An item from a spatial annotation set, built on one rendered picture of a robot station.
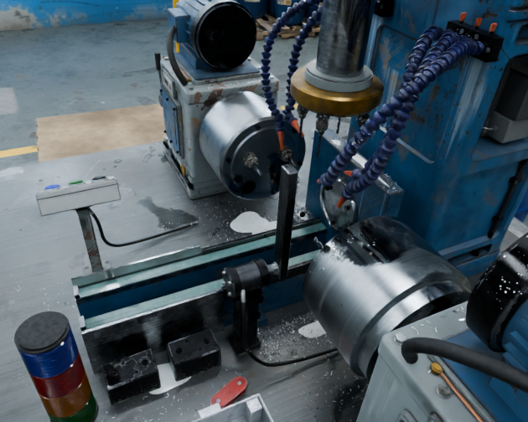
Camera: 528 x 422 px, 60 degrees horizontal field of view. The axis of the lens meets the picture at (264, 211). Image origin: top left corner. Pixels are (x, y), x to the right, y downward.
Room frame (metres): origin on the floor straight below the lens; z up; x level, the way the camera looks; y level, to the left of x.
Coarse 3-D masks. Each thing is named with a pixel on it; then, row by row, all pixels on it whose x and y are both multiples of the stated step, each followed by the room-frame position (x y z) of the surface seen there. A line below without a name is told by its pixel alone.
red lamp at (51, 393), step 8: (80, 360) 0.34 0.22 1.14; (72, 368) 0.32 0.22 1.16; (80, 368) 0.33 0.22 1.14; (32, 376) 0.31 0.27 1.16; (56, 376) 0.31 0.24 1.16; (64, 376) 0.31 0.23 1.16; (72, 376) 0.32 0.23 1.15; (80, 376) 0.33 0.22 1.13; (40, 384) 0.30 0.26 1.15; (48, 384) 0.30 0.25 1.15; (56, 384) 0.30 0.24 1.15; (64, 384) 0.31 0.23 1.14; (72, 384) 0.31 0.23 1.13; (40, 392) 0.30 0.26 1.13; (48, 392) 0.30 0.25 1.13; (56, 392) 0.30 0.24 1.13; (64, 392) 0.31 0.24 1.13
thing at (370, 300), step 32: (352, 224) 0.64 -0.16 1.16; (384, 224) 0.63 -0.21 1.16; (320, 256) 0.60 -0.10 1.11; (352, 256) 0.57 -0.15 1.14; (384, 256) 0.55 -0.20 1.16; (416, 256) 0.55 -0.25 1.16; (320, 288) 0.55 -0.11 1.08; (352, 288) 0.52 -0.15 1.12; (384, 288) 0.50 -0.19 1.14; (416, 288) 0.49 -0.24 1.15; (448, 288) 0.50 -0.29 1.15; (320, 320) 0.54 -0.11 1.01; (352, 320) 0.48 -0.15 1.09; (384, 320) 0.46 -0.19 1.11; (416, 320) 0.46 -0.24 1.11; (352, 352) 0.45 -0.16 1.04
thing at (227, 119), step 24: (240, 96) 1.15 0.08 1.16; (264, 96) 1.20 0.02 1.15; (216, 120) 1.09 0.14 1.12; (240, 120) 1.04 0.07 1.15; (264, 120) 1.03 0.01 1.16; (216, 144) 1.02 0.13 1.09; (240, 144) 1.00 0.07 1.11; (264, 144) 1.02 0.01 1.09; (288, 144) 1.06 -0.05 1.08; (216, 168) 1.00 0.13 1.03; (240, 168) 0.99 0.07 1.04; (264, 168) 1.03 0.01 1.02; (240, 192) 0.99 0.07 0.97; (264, 192) 1.03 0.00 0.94
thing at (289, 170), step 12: (288, 168) 0.66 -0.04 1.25; (288, 180) 0.65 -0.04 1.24; (288, 192) 0.65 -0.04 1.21; (288, 204) 0.65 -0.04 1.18; (288, 216) 0.65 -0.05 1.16; (288, 228) 0.65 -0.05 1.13; (276, 240) 0.67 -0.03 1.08; (288, 240) 0.65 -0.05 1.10; (276, 252) 0.67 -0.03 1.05; (288, 252) 0.65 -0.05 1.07; (276, 264) 0.66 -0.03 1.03
